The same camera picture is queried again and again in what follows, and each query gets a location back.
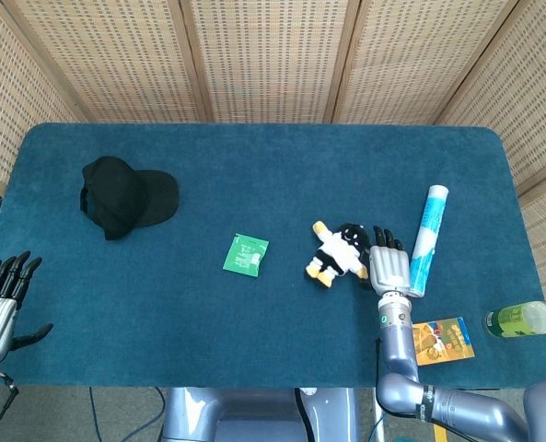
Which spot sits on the green drink bottle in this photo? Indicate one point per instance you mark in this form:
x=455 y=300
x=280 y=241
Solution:
x=521 y=318

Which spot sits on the yellow floor tape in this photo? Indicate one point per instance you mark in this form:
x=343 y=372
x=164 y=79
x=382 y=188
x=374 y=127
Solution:
x=439 y=433

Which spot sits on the blue white cylindrical tube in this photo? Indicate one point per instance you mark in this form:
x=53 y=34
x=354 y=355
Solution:
x=426 y=230

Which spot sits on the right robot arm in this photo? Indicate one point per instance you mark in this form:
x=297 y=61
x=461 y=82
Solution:
x=420 y=377

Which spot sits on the grey robot torso base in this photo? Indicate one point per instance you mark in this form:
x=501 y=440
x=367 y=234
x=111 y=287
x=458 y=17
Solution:
x=259 y=414

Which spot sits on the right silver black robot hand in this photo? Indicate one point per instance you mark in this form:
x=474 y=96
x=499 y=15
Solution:
x=390 y=264

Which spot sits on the woven bamboo folding screen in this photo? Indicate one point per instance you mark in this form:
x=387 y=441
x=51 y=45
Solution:
x=272 y=55

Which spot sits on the yellow snack box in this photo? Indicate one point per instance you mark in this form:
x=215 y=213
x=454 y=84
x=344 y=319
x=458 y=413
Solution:
x=447 y=343

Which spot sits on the black and white plush toy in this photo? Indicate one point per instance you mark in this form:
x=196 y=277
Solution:
x=339 y=255

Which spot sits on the blue carpet table mat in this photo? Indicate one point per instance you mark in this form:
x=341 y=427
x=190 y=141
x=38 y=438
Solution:
x=254 y=322

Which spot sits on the black baseball cap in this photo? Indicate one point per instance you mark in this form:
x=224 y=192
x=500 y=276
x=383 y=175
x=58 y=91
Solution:
x=125 y=198

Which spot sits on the green sachet packet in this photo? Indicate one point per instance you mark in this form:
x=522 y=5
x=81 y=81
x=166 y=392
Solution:
x=246 y=255

